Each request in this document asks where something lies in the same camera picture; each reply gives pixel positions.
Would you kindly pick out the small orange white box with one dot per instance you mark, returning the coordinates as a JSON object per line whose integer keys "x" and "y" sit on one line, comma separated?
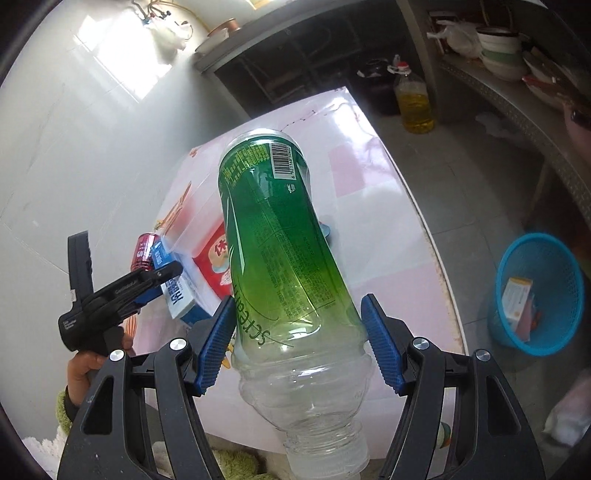
{"x": 516, "y": 300}

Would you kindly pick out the concrete kitchen counter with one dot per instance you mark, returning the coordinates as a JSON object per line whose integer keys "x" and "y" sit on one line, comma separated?
{"x": 508, "y": 97}

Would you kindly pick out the red snack bag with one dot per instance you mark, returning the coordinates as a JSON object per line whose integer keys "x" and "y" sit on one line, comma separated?
{"x": 214, "y": 263}

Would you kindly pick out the black jar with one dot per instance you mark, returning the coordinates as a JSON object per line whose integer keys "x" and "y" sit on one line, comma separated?
{"x": 376, "y": 87}

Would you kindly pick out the crumpled white floor bag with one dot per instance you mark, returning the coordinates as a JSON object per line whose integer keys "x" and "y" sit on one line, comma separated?
{"x": 570, "y": 415}

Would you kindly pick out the person's left hand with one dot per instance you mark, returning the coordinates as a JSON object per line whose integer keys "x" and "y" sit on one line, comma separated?
{"x": 83, "y": 369}

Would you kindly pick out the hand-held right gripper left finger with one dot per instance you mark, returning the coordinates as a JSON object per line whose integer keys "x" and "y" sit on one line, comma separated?
{"x": 214, "y": 350}

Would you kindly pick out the clear plastic container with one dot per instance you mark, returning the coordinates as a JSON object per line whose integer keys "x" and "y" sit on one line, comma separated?
{"x": 184, "y": 226}

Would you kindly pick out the pink bowl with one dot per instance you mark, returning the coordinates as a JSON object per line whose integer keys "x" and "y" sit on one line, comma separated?
{"x": 221, "y": 27}

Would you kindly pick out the green fluffy garment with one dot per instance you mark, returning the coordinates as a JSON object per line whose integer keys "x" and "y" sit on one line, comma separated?
{"x": 231, "y": 466}

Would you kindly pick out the cooking oil bottle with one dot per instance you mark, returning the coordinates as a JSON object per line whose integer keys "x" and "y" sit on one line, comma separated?
{"x": 415, "y": 106}

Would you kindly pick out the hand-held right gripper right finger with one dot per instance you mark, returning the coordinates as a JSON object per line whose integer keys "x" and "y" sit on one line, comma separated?
{"x": 383, "y": 350}

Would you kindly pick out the white hanging plastic bag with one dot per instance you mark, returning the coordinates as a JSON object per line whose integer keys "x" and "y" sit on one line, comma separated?
{"x": 171, "y": 34}

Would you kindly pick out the blue plastic basket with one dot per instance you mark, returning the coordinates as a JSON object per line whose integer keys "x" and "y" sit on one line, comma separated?
{"x": 563, "y": 277}

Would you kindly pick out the blue white toothpaste box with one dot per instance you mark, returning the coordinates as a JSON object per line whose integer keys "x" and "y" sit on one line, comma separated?
{"x": 184, "y": 304}

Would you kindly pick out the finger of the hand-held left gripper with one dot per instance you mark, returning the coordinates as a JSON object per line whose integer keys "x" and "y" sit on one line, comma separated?
{"x": 138, "y": 288}

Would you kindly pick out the person's left forearm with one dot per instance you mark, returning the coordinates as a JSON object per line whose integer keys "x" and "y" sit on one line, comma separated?
{"x": 67, "y": 410}

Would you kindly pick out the red drink can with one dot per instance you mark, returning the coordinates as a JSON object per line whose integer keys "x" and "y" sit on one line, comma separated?
{"x": 144, "y": 251}

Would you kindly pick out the green clear plastic bottle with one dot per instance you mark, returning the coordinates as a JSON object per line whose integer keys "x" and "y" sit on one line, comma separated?
{"x": 286, "y": 258}

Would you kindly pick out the stack of white bowls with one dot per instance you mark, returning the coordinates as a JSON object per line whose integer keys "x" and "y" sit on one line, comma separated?
{"x": 501, "y": 55}

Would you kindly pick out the stack of plates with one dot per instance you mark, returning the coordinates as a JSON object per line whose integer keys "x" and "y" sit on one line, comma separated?
{"x": 549, "y": 78}

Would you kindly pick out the white fluffy blanket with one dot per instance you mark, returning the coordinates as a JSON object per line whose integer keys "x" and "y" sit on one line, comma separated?
{"x": 41, "y": 459}

